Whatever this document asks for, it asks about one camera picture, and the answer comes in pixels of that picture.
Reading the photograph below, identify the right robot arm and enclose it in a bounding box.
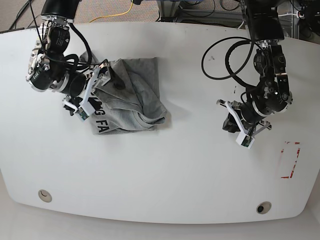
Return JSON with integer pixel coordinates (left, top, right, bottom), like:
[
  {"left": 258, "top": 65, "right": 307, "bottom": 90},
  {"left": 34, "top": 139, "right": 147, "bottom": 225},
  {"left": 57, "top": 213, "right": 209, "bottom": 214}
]
[{"left": 26, "top": 0, "right": 125, "bottom": 121}]

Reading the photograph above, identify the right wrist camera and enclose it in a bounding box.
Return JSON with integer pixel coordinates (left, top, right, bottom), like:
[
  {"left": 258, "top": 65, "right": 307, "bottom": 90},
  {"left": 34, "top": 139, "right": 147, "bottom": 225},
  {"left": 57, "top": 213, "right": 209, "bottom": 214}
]
[{"left": 74, "top": 107, "right": 89, "bottom": 122}]

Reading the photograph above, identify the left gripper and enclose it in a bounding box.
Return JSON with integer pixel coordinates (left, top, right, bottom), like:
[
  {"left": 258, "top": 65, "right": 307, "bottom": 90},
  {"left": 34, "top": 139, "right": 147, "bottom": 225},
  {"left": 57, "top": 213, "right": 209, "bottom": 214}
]
[{"left": 216, "top": 99, "right": 272, "bottom": 137}]

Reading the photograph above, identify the left table cable grommet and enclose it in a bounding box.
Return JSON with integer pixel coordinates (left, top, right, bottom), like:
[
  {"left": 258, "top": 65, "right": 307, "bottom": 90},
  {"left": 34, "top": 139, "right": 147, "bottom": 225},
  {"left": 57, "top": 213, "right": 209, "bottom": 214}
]
[{"left": 38, "top": 189, "right": 52, "bottom": 203}]

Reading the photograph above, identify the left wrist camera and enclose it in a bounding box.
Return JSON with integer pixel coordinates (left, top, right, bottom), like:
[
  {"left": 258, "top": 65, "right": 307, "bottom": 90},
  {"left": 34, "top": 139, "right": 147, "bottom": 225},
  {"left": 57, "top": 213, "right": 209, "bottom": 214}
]
[{"left": 236, "top": 132, "right": 255, "bottom": 149}]

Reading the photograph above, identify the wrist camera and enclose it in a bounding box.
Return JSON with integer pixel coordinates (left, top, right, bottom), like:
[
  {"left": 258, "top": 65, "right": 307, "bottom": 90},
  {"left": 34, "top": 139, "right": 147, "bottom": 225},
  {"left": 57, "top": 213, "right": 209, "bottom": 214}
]
[
  {"left": 236, "top": 132, "right": 255, "bottom": 149},
  {"left": 74, "top": 107, "right": 89, "bottom": 122}
]

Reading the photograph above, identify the right table cable grommet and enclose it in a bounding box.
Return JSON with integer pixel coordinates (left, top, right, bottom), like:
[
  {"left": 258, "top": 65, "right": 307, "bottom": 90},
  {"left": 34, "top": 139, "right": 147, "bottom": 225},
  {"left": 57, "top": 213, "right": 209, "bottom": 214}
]
[{"left": 256, "top": 201, "right": 272, "bottom": 215}]

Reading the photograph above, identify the black floor cable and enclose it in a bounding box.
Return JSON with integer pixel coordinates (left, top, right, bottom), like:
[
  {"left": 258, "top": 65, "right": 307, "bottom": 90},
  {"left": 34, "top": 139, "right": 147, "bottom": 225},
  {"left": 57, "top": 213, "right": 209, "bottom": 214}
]
[{"left": 9, "top": 0, "right": 43, "bottom": 30}]

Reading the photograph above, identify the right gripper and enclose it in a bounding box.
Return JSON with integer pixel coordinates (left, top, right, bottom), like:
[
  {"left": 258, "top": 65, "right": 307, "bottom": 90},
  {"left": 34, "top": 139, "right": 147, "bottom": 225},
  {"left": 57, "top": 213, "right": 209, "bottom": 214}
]
[{"left": 62, "top": 59, "right": 125, "bottom": 116}]

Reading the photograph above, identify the table cable grommet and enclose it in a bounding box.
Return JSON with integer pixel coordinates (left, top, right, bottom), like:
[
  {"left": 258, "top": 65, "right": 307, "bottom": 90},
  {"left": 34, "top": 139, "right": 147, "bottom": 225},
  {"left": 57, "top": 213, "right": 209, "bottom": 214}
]
[
  {"left": 38, "top": 189, "right": 52, "bottom": 203},
  {"left": 256, "top": 201, "right": 272, "bottom": 215}
]

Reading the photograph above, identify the aluminium frame stand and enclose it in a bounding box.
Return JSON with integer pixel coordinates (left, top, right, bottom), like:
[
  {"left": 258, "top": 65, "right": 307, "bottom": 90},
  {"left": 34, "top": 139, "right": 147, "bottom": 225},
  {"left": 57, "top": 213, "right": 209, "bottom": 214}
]
[{"left": 156, "top": 0, "right": 301, "bottom": 42}]

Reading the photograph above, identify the red tape rectangle marking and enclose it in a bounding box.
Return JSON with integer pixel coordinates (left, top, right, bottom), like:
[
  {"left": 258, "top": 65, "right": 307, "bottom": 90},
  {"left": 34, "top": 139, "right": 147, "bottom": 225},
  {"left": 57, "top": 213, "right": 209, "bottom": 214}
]
[{"left": 278, "top": 141, "right": 302, "bottom": 179}]

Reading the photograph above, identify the grey t-shirt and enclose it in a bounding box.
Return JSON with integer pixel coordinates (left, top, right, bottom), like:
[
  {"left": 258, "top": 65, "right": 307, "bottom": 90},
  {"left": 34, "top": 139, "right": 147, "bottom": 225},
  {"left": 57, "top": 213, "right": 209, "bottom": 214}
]
[{"left": 88, "top": 57, "right": 168, "bottom": 135}]

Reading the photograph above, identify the yellow cable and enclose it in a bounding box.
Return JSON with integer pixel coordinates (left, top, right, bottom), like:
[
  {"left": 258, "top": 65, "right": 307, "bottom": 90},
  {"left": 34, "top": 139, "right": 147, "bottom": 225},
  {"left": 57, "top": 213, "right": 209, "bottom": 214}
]
[{"left": 89, "top": 0, "right": 133, "bottom": 24}]

